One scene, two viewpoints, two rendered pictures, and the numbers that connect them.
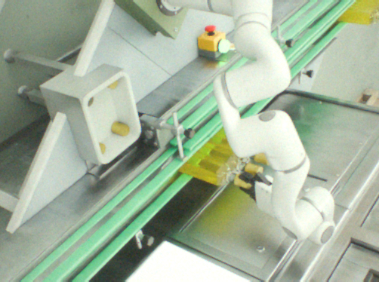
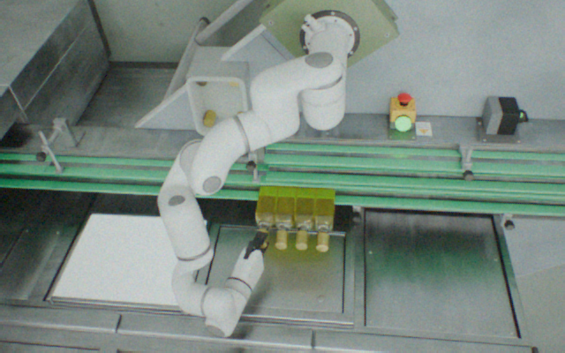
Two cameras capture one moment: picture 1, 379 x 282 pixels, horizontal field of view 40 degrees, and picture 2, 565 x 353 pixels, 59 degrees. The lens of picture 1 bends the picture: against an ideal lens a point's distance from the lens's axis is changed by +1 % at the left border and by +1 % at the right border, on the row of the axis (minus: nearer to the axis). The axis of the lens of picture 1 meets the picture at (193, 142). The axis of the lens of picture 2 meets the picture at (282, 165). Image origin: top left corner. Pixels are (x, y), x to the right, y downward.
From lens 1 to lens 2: 1.19 m
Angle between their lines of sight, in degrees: 44
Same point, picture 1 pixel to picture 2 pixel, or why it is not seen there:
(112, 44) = (264, 51)
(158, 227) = (230, 210)
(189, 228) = (228, 230)
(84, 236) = (144, 166)
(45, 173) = (167, 108)
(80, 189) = (186, 137)
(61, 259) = (118, 167)
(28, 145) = not seen: hidden behind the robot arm
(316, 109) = (478, 261)
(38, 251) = (116, 150)
